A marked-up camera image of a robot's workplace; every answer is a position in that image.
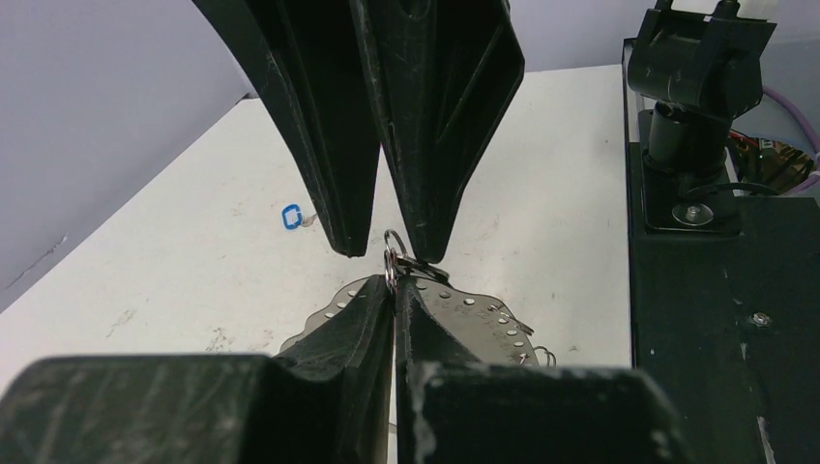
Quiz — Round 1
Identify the clear plastic keyring holder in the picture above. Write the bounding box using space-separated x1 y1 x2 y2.
278 229 557 367

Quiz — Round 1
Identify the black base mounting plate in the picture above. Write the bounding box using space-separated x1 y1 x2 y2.
621 38 820 464

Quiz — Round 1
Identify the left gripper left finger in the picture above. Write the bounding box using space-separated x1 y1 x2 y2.
1 275 394 463

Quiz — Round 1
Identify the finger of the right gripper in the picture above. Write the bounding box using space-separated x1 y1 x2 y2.
195 0 380 257
350 0 525 264

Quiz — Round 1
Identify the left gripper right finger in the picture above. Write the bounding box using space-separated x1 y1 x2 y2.
395 278 692 463

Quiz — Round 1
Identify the blue tagged key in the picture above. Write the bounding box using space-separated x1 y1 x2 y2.
280 204 318 231

